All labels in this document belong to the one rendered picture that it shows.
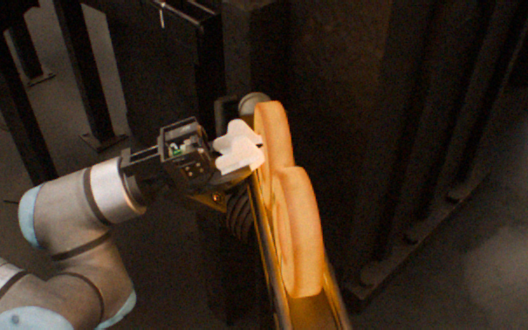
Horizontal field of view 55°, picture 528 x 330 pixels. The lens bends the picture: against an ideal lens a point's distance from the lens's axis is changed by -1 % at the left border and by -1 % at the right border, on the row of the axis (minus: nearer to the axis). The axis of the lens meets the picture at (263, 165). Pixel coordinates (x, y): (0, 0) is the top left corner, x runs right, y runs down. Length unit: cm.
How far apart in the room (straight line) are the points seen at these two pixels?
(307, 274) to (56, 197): 37
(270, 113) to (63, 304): 35
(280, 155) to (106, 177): 24
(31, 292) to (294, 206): 33
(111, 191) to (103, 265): 11
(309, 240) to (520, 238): 122
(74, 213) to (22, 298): 14
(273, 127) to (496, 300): 101
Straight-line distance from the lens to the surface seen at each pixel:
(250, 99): 86
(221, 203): 78
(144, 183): 73
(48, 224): 77
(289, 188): 56
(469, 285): 154
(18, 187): 184
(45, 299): 68
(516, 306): 155
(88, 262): 77
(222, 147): 74
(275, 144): 66
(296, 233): 55
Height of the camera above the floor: 121
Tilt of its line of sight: 44 degrees down
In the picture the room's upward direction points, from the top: straight up
